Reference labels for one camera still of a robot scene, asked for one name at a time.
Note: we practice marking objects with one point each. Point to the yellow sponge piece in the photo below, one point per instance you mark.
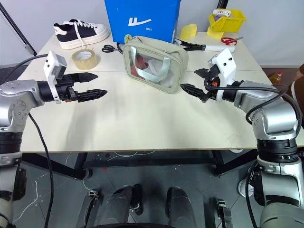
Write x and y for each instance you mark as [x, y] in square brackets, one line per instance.
[188, 31]

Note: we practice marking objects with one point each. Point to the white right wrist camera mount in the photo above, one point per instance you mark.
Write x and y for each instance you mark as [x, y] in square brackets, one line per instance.
[226, 63]

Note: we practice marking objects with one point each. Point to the black upright pole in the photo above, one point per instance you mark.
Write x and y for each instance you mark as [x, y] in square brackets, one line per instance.
[222, 4]

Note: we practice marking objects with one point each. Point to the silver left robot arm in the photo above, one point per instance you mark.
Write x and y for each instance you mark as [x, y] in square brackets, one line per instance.
[20, 93]

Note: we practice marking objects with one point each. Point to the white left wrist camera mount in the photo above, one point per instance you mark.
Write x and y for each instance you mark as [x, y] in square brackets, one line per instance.
[52, 62]

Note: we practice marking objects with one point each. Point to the black tripod leg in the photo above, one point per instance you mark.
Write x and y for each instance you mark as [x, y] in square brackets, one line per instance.
[17, 29]

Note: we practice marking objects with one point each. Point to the clear packing tape roll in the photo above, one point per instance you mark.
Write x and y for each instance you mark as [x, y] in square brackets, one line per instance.
[84, 63]

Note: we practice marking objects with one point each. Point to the bystander person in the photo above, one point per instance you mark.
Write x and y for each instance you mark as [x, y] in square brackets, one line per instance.
[299, 78]

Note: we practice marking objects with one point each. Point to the white power strip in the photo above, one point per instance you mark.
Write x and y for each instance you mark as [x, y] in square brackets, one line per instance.
[221, 12]

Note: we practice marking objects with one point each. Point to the black and white sneaker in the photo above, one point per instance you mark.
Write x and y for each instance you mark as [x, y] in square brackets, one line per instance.
[83, 32]

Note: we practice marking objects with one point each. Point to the white shoe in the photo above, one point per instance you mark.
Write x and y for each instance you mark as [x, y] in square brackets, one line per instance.
[243, 186]

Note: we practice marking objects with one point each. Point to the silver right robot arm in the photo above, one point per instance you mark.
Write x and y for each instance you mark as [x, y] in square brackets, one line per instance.
[273, 114]

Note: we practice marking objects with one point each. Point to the orange liquid bottle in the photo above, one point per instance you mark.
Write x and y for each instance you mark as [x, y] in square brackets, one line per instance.
[275, 78]

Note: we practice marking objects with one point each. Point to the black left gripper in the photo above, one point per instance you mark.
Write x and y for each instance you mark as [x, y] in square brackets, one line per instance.
[63, 89]

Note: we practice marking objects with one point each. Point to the black stand foot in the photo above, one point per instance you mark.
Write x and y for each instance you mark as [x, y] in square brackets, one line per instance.
[89, 206]
[223, 211]

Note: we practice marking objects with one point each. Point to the beige transparent toiletry bag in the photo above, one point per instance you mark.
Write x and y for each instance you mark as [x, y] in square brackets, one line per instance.
[175, 61]

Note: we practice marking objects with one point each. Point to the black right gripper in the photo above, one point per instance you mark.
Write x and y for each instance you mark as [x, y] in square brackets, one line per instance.
[212, 93]

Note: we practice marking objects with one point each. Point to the blue box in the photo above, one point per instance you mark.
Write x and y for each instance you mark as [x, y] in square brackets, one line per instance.
[147, 14]

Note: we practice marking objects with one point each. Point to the dark rounded robot leg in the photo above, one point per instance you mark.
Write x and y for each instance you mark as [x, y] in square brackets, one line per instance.
[118, 206]
[179, 206]

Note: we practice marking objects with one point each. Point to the yellow plastic bin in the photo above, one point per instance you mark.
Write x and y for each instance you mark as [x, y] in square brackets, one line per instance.
[229, 25]

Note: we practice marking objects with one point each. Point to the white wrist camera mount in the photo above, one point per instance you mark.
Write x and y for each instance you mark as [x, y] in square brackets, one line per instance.
[226, 63]
[52, 62]

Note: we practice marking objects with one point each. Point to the black table frame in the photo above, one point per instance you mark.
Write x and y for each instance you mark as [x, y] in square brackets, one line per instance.
[147, 164]

